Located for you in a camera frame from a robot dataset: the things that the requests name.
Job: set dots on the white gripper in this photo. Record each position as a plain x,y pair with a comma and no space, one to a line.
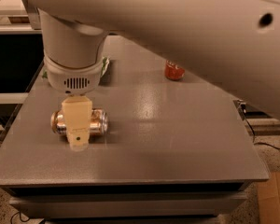
74,77

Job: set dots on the orange gold soda can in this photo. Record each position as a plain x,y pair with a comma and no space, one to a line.
98,124

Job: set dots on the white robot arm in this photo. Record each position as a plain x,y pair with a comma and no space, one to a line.
232,44

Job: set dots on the red Coca-Cola can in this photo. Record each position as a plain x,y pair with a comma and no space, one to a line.
173,71

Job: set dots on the green chip bag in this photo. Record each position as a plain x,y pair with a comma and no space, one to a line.
106,62

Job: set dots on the cardboard box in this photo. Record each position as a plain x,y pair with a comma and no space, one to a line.
269,200

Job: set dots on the left metal shelf bracket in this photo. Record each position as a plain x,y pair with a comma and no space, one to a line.
33,15

